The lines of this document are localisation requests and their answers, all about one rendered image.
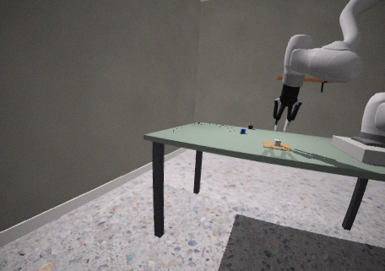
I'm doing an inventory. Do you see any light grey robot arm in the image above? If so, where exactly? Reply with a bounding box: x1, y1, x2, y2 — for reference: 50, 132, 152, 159
282, 0, 385, 148

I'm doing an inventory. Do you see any tan mottled mat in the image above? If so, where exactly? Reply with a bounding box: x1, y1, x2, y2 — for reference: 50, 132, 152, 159
263, 141, 292, 151

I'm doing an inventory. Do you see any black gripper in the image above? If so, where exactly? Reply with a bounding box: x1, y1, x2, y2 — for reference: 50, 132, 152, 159
273, 84, 302, 133

